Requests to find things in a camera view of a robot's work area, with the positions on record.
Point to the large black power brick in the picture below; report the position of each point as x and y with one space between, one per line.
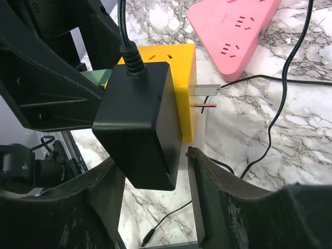
138 122

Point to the pink power strip socket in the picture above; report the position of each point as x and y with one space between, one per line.
231 30

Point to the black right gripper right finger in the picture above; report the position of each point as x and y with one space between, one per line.
232 213

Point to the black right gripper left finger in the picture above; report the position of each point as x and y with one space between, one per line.
81 213

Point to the yellow plug adapter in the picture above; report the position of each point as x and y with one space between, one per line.
182 61

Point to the green plug adapter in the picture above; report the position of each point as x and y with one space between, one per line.
99 77

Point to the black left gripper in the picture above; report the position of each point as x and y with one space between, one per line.
38 81

